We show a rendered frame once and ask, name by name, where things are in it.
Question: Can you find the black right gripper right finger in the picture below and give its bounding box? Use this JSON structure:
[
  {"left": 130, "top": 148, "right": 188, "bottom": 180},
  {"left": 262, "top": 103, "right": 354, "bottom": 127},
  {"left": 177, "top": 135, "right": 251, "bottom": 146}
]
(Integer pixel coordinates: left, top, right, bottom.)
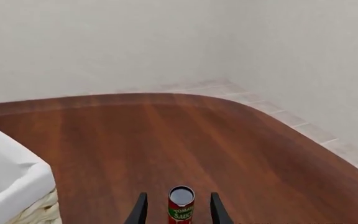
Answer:
[{"left": 210, "top": 192, "right": 233, "bottom": 224}]

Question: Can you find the wicker basket with white liner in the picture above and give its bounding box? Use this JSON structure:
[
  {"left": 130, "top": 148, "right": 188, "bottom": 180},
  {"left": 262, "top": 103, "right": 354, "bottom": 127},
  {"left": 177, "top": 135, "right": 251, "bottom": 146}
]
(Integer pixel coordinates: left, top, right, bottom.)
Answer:
[{"left": 0, "top": 119, "right": 62, "bottom": 224}]

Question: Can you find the red tomato sauce tin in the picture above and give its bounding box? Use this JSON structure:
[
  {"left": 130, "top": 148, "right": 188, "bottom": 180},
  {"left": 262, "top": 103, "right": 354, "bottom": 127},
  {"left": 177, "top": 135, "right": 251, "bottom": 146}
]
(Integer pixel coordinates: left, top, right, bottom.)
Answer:
[{"left": 167, "top": 185, "right": 196, "bottom": 224}]

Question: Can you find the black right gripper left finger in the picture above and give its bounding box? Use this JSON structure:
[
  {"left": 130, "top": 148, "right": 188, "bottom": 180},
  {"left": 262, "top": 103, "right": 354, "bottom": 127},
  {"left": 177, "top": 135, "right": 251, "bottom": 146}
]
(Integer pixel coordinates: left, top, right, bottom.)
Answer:
[{"left": 124, "top": 192, "right": 148, "bottom": 224}]

